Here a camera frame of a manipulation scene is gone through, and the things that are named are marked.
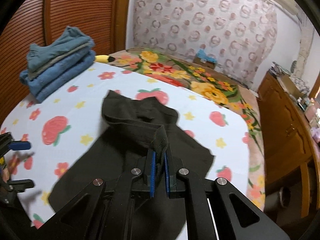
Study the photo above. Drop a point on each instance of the teal folded garment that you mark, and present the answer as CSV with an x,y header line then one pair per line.
x,y
71,38

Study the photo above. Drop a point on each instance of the wooden louvred wardrobe door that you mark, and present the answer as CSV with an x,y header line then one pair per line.
x,y
42,22

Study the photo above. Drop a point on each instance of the blue denim folded jeans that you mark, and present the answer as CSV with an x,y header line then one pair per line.
x,y
58,74

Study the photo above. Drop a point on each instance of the cardboard box with blue cloth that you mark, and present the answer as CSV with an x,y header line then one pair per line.
x,y
206,60

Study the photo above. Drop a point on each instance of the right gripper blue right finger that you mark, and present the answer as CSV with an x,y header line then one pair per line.
x,y
170,174

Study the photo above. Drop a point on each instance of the black pants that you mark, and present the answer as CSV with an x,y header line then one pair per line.
x,y
133,128

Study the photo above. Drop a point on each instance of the wooden sideboard cabinet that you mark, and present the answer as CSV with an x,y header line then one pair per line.
x,y
291,154

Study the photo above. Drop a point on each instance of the grey folded garment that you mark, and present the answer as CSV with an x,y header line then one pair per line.
x,y
51,62

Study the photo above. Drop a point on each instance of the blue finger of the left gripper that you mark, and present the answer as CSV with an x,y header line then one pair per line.
x,y
20,185
19,145

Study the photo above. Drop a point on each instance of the yellow plush toy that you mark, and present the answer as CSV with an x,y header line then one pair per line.
x,y
104,59

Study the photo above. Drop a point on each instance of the floral colourful blanket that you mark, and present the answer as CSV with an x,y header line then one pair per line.
x,y
200,92

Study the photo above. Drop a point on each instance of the cardboard box on cabinet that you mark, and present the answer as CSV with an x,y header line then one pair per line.
x,y
288,85

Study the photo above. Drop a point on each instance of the patterned sheer curtain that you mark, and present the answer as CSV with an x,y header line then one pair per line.
x,y
236,34

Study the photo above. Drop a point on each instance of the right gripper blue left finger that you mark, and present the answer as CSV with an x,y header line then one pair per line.
x,y
150,172

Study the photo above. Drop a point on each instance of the white floral strawberry sheet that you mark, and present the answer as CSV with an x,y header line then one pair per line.
x,y
66,125

